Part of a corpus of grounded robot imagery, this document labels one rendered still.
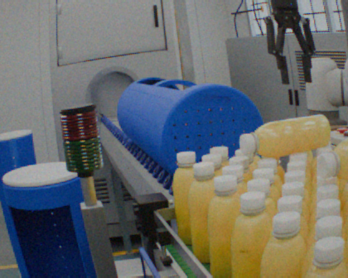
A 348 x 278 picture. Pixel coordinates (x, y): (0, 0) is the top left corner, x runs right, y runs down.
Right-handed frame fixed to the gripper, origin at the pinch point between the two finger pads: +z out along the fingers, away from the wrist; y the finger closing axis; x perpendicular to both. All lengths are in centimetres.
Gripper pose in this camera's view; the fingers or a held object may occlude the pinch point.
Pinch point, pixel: (296, 71)
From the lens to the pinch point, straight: 117.7
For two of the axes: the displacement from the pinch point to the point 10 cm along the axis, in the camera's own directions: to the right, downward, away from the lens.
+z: 1.0, 9.8, 1.7
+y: -9.6, 1.4, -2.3
